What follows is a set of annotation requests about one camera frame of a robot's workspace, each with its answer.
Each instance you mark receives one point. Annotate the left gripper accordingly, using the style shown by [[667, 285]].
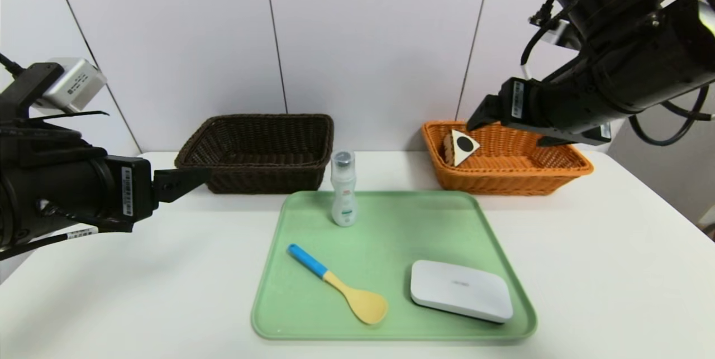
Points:
[[132, 192]]

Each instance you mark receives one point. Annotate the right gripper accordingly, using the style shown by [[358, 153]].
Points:
[[515, 101]]

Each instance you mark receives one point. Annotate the chocolate blueberry cake slice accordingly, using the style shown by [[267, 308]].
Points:
[[463, 147]]

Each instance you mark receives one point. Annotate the clear lotion bottle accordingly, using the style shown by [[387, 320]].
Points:
[[343, 197]]

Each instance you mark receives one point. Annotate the blue and yellow spoon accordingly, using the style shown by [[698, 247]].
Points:
[[367, 304]]

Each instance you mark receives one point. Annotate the orange wicker basket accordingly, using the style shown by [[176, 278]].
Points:
[[503, 180]]

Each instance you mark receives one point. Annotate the dark brown wicker basket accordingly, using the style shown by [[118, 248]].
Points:
[[279, 177]]

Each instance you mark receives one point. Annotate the white rectangular case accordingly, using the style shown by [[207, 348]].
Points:
[[461, 291]]

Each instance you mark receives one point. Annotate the green plastic tray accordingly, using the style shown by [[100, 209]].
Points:
[[380, 269]]

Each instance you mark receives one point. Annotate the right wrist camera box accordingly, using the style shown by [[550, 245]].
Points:
[[564, 35]]

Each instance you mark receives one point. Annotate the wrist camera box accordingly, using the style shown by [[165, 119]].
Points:
[[72, 85], [564, 35]]

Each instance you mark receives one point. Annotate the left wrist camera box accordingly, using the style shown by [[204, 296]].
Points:
[[72, 85]]

